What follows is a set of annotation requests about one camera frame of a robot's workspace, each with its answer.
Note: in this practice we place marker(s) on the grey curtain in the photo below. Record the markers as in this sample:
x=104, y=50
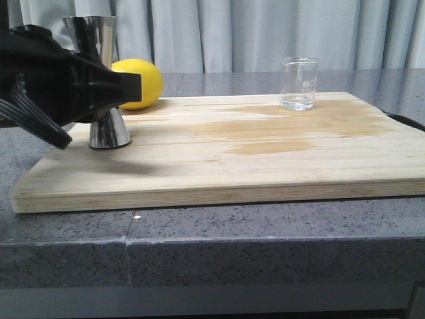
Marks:
x=246, y=36

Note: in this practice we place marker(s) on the wooden cutting board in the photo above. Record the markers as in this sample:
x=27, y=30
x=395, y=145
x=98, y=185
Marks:
x=231, y=149

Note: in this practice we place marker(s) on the yellow lemon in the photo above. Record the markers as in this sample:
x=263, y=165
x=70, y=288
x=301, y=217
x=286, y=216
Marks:
x=151, y=81

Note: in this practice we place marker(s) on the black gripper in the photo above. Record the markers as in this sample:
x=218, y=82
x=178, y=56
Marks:
x=67, y=86

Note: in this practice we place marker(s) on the clear glass beaker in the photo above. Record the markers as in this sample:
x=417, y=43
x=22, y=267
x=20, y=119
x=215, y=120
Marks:
x=299, y=79

